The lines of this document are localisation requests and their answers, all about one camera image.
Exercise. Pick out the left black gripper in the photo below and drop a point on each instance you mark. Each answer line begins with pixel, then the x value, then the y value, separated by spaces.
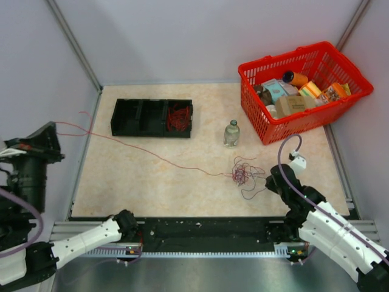
pixel 43 143

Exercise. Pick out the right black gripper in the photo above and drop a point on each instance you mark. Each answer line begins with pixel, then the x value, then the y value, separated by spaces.
pixel 270 184

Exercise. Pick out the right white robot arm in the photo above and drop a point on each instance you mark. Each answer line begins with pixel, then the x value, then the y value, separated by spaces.
pixel 311 218

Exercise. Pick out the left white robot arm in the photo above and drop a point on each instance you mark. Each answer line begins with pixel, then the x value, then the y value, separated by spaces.
pixel 25 261

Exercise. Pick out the clear glass soda bottle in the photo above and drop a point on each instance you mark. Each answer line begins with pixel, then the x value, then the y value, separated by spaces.
pixel 231 134

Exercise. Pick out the brown cardboard box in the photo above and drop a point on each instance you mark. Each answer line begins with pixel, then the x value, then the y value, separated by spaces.
pixel 293 105

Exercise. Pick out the red plastic shopping basket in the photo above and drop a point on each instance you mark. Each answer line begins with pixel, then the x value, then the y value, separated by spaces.
pixel 318 78

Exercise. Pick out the brown round item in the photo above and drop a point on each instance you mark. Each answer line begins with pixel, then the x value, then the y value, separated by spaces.
pixel 264 94

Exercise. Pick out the yellow sponge pack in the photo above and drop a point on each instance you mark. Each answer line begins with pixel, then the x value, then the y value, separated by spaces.
pixel 310 89

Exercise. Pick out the light blue package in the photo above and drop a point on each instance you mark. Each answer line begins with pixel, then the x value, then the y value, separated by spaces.
pixel 275 89

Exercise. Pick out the orange snack packet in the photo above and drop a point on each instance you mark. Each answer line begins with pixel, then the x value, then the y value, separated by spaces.
pixel 333 93

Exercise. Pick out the orange bottle with dark cap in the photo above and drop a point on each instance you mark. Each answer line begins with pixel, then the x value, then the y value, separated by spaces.
pixel 294 78

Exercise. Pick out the black three-compartment tray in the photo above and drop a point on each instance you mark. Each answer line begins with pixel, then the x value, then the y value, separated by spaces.
pixel 170 118

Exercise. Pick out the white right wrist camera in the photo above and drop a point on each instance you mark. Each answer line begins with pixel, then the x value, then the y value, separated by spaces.
pixel 297 162

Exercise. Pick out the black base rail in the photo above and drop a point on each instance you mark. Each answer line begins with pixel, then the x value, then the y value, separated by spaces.
pixel 213 234

